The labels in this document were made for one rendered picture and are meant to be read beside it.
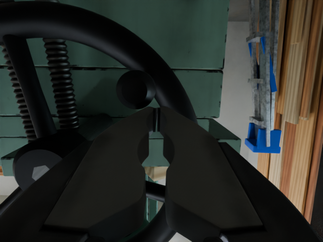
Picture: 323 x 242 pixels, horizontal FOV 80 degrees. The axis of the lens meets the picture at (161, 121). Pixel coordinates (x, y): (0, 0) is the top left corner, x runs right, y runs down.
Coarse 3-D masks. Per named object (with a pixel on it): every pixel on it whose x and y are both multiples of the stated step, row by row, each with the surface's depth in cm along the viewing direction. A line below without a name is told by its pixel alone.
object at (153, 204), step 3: (150, 180) 77; (150, 201) 79; (153, 201) 79; (156, 201) 80; (150, 204) 80; (153, 204) 80; (156, 204) 80; (150, 207) 80; (153, 207) 80; (156, 207) 80; (150, 210) 80; (153, 210) 80; (156, 210) 80; (150, 213) 81; (153, 213) 81; (156, 213) 81; (150, 216) 81; (153, 216) 81; (150, 219) 81
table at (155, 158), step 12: (216, 132) 42; (228, 132) 43; (0, 144) 37; (12, 144) 37; (24, 144) 37; (156, 144) 38; (240, 144) 38; (0, 156) 37; (12, 156) 28; (156, 156) 38
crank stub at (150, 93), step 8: (128, 72) 12; (136, 72) 12; (144, 72) 12; (120, 80) 12; (128, 80) 11; (136, 80) 11; (144, 80) 11; (152, 80) 12; (120, 88) 11; (128, 88) 11; (136, 88) 11; (144, 88) 11; (152, 88) 12; (120, 96) 12; (128, 96) 11; (136, 96) 11; (144, 96) 11; (152, 96) 12; (128, 104) 12; (136, 104) 12; (144, 104) 12
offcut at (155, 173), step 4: (148, 168) 41; (152, 168) 39; (156, 168) 39; (160, 168) 40; (164, 168) 40; (148, 172) 41; (152, 172) 40; (156, 172) 39; (160, 172) 40; (164, 172) 40; (152, 176) 40; (156, 176) 40; (160, 176) 40; (164, 176) 41; (156, 180) 40
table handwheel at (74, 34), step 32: (0, 32) 16; (32, 32) 16; (64, 32) 16; (96, 32) 16; (128, 32) 16; (32, 64) 17; (128, 64) 17; (160, 64) 16; (32, 96) 17; (160, 96) 17; (96, 128) 28; (32, 160) 17; (160, 192) 20; (160, 224) 20
